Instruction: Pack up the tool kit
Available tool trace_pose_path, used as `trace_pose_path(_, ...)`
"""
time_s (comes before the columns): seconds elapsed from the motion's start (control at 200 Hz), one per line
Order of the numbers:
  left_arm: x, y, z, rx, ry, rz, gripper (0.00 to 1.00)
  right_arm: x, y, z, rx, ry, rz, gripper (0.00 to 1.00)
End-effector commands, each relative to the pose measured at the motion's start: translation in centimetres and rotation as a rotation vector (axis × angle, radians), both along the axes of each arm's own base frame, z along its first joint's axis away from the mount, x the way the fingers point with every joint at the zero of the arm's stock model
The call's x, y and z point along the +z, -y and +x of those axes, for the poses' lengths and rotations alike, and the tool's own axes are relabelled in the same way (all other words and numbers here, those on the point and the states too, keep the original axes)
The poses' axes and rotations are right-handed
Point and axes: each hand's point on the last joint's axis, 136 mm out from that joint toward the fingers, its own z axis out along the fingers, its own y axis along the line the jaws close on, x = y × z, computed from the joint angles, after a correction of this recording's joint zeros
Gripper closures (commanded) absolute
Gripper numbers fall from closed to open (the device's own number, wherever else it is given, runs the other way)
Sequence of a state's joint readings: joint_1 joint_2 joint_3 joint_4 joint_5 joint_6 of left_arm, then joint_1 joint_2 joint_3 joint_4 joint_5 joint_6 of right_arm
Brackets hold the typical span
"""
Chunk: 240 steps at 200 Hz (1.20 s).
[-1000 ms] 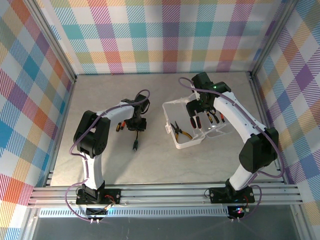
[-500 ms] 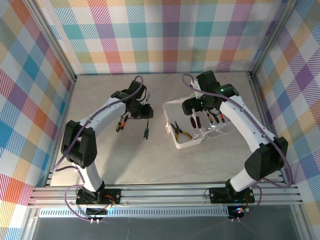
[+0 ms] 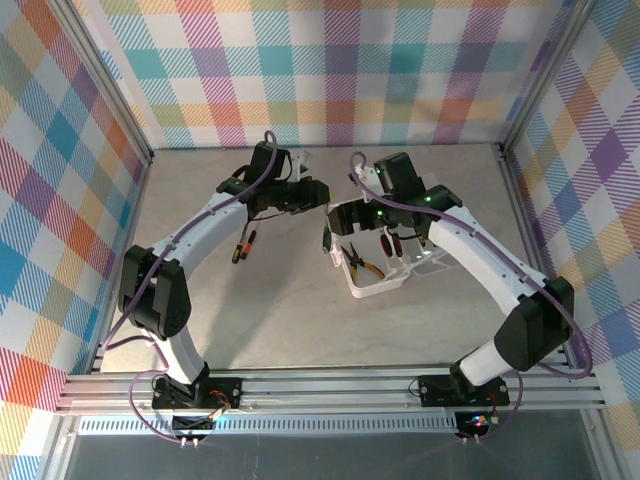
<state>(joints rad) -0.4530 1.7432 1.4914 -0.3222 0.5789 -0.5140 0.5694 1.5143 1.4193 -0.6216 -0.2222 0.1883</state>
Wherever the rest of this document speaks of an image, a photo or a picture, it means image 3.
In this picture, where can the green and silver hand tool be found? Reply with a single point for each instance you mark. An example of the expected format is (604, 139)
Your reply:
(326, 239)

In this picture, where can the clear white plastic tool box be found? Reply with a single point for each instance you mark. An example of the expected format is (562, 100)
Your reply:
(375, 287)

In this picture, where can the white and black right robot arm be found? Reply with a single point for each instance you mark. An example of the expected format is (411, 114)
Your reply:
(535, 325)

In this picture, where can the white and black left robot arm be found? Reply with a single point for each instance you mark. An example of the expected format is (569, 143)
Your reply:
(155, 300)

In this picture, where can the black right controller board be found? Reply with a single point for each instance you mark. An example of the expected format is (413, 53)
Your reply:
(472, 425)

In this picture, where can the black controller board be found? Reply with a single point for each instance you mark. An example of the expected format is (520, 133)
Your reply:
(472, 425)
(192, 424)

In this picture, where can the black left controller board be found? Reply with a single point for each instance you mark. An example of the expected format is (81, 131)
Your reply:
(192, 424)

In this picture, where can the aluminium table side rail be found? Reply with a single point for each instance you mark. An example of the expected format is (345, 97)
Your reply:
(135, 210)
(515, 190)

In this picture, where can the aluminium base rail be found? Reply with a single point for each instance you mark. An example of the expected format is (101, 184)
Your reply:
(325, 395)

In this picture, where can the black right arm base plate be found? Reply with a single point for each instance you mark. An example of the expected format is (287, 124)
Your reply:
(435, 390)

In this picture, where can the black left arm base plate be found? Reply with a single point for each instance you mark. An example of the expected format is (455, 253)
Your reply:
(235, 385)

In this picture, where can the aluminium frame post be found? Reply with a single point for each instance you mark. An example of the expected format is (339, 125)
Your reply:
(543, 75)
(114, 90)

